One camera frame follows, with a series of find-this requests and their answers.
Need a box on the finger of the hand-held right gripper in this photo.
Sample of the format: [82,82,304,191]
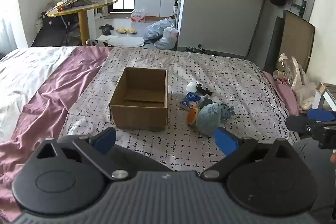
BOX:
[307,109,336,123]
[286,115,317,133]

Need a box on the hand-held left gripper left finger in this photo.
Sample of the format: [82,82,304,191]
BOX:
[35,127,129,181]

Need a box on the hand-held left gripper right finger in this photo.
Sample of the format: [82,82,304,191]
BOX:
[201,127,296,182]

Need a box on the blue plush toy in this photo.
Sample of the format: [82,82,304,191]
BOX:
[187,102,235,136]

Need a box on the brown cardboard box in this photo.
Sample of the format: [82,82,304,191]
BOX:
[109,67,169,132]

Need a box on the black item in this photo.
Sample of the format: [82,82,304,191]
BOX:
[201,95,215,108]

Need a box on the white framed stand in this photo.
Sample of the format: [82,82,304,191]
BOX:
[314,82,336,112]

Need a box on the person's grey trouser leg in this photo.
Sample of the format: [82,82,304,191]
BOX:
[291,138,336,215]

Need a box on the crumpled clear plastic bag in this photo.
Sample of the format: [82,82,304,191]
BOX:
[290,56,319,111]

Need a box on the pink bed sheet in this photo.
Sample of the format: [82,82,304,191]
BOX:
[262,71,300,117]

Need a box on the blue tissue packet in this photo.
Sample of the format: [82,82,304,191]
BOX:
[180,92,204,111]

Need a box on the clear plastic bottle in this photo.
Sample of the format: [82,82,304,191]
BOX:
[276,53,295,86]

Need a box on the black lace cloth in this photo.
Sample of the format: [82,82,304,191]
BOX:
[196,84,214,96]

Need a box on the pink quilt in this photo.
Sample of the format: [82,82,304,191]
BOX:
[0,46,116,222]

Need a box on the brown board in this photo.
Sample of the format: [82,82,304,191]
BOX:
[278,10,316,75]

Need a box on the black board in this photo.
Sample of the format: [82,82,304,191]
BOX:
[264,17,286,74]

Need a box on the black-patterned white bed sheet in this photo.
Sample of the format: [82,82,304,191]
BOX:
[62,47,300,172]

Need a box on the white floor mat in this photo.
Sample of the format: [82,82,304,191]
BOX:
[95,35,145,48]

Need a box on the white quilt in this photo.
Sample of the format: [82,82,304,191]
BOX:
[0,46,79,138]

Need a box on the white plastic bag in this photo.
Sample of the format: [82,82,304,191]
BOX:
[154,24,179,50]

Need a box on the black suitcase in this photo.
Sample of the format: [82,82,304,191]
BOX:
[31,14,82,47]

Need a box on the blue-grey trash bag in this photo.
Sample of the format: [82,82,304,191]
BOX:
[146,19,176,40]

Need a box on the pack of water bottles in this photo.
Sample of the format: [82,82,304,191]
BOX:
[131,9,147,23]

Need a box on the gold-edged round table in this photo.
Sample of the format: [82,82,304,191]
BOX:
[46,0,118,46]

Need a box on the door handle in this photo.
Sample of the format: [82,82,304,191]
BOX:
[291,0,307,17]

